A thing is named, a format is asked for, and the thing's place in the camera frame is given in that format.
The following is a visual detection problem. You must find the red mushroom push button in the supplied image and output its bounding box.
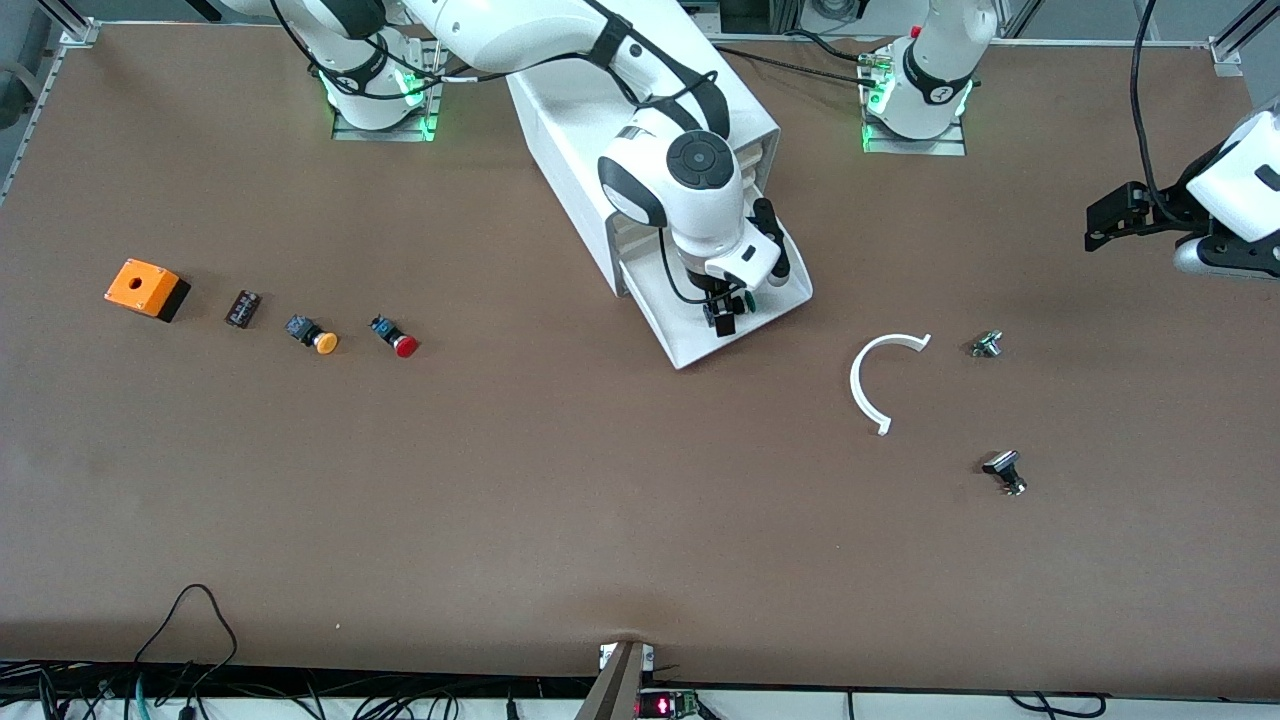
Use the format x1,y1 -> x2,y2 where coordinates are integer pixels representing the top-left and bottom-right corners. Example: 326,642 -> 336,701
370,315 -> 419,359

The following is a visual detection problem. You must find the yellow mushroom push button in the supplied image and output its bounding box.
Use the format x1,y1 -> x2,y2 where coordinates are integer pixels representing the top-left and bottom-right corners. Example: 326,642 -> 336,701
286,315 -> 339,355

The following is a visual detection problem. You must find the white curved plastic arc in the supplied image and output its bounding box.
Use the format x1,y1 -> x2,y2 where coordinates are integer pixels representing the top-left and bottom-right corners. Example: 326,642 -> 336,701
850,333 -> 933,437

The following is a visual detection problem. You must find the device with red light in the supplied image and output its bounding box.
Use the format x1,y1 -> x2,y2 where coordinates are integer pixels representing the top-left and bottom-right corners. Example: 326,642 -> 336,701
636,688 -> 701,720

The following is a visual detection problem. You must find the orange box with black base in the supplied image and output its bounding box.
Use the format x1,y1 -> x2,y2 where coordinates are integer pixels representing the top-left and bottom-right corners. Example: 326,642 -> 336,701
104,259 -> 192,323

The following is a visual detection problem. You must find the grey round object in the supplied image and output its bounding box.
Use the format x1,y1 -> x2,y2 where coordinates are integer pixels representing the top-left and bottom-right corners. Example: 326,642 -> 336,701
0,60 -> 33,129

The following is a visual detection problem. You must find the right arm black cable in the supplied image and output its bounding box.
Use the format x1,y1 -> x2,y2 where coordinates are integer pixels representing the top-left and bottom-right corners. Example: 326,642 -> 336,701
268,0 -> 723,306

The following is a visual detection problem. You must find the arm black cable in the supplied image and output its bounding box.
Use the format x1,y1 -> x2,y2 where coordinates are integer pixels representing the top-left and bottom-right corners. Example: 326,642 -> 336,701
268,0 -> 723,306
1130,0 -> 1176,216

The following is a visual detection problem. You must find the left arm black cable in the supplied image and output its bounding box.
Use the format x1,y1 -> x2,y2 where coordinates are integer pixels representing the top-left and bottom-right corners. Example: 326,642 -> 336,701
1130,0 -> 1176,216

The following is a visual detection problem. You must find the aluminium frame profile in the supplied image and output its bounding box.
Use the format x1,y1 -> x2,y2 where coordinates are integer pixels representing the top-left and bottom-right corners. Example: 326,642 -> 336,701
40,0 -> 101,47
1208,0 -> 1280,77

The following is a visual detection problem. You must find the black cable on table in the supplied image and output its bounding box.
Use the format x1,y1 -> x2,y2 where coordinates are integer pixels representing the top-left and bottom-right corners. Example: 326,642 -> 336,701
712,42 -> 886,89

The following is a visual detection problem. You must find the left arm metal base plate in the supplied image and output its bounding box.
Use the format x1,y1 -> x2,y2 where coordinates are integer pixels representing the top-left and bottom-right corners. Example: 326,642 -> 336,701
860,50 -> 968,157

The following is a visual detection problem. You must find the black silver selector switch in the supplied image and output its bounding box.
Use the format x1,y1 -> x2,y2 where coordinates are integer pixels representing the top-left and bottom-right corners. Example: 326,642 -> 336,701
981,450 -> 1028,497

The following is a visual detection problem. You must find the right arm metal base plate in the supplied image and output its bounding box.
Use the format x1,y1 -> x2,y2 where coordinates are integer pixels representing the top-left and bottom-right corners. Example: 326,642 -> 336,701
332,35 -> 446,143

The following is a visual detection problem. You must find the brown camera stand bracket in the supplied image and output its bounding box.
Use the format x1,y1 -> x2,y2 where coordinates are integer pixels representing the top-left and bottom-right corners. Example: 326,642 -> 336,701
575,640 -> 656,720

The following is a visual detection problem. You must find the black cable under table edge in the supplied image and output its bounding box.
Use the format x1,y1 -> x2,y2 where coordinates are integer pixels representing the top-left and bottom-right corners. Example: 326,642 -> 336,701
1005,692 -> 1111,719

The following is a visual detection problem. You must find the black cable bundle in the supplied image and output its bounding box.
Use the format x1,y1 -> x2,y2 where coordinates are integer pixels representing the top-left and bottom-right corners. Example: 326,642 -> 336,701
0,660 -> 601,720

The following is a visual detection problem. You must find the black looped cable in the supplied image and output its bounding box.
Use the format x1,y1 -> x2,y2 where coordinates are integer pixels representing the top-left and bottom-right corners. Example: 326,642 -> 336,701
135,584 -> 239,691

